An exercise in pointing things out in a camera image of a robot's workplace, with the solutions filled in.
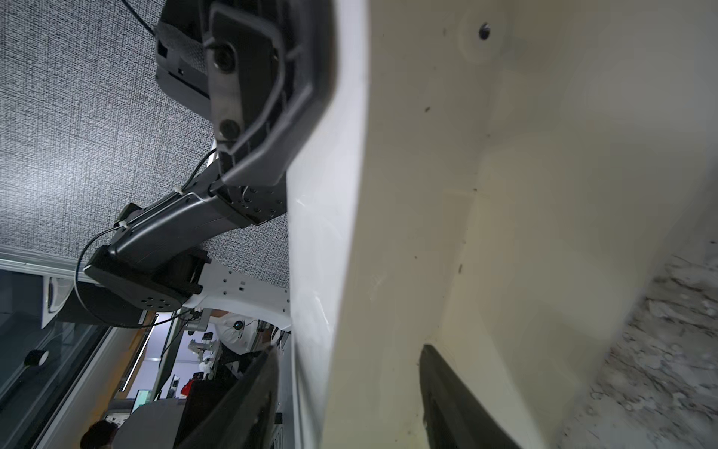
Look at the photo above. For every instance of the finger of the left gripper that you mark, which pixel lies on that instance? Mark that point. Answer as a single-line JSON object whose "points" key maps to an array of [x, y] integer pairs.
{"points": [[271, 68]]}

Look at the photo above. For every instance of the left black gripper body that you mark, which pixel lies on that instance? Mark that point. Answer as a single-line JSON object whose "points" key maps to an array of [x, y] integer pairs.
{"points": [[181, 71]]}

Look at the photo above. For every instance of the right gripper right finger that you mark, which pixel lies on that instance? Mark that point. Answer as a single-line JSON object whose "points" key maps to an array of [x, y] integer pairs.
{"points": [[453, 417]]}

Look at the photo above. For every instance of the white wrap dispenser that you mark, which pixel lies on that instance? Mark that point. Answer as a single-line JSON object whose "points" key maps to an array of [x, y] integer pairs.
{"points": [[531, 188]]}

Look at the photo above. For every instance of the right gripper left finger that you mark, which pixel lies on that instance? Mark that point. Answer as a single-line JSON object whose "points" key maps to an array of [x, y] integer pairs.
{"points": [[236, 412]]}

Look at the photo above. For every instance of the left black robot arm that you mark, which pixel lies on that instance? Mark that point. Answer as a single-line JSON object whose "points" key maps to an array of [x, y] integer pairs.
{"points": [[155, 260]]}

